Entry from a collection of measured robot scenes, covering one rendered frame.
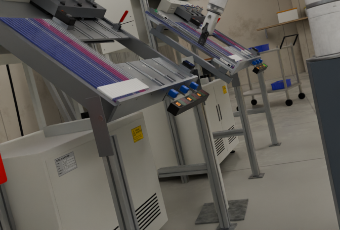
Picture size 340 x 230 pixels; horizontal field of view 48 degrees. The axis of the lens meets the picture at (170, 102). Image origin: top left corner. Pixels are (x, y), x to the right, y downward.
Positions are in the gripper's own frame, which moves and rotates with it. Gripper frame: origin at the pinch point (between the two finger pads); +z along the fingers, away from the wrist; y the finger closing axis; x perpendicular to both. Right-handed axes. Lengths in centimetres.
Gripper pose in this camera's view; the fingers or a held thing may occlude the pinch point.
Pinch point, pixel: (202, 41)
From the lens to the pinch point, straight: 193.1
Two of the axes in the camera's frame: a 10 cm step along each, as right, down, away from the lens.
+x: -8.9, -4.1, 2.0
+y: 2.8, -1.5, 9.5
